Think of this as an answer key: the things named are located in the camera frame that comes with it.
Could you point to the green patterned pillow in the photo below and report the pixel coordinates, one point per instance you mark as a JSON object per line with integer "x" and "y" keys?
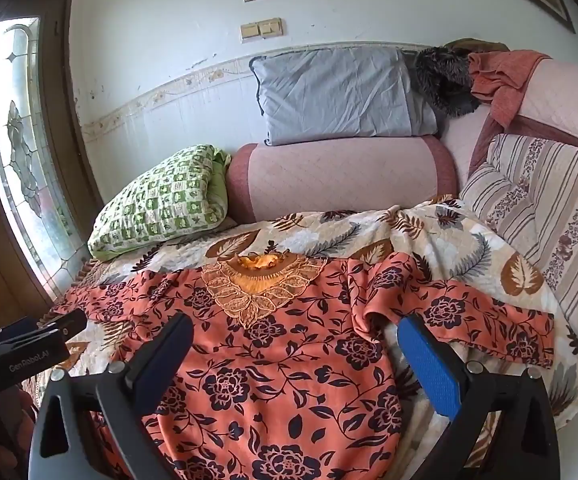
{"x": 161, "y": 205}

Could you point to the grey pillow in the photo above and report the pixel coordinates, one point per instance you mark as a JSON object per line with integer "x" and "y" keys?
{"x": 339, "y": 95}

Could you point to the salmon knit cloth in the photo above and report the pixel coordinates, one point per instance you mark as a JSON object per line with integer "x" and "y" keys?
{"x": 501, "y": 80}

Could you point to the dark furry cloth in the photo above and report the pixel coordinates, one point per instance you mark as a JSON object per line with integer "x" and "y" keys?
{"x": 444, "y": 80}

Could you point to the beige wall switch panel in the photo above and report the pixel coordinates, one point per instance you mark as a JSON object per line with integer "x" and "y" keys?
{"x": 263, "y": 29}

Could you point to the stained glass door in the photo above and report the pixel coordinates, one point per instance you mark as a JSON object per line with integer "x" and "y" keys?
{"x": 14, "y": 160}

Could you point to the orange floral blouse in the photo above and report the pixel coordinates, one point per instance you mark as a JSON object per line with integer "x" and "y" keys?
{"x": 279, "y": 360}

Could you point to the leaf print quilted blanket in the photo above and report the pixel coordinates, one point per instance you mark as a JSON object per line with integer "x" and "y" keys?
{"x": 419, "y": 245}

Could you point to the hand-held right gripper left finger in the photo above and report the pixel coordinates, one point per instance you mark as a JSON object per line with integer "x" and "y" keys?
{"x": 161, "y": 360}

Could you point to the olive brown cloth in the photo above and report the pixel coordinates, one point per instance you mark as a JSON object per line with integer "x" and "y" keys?
{"x": 476, "y": 45}

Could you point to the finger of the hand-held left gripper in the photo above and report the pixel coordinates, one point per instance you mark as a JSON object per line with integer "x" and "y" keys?
{"x": 66, "y": 321}

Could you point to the striped floral cushion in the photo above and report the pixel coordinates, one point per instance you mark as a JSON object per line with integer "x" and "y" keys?
{"x": 554, "y": 210}

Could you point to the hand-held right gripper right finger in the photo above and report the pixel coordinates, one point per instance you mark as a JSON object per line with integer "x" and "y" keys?
{"x": 431, "y": 365}

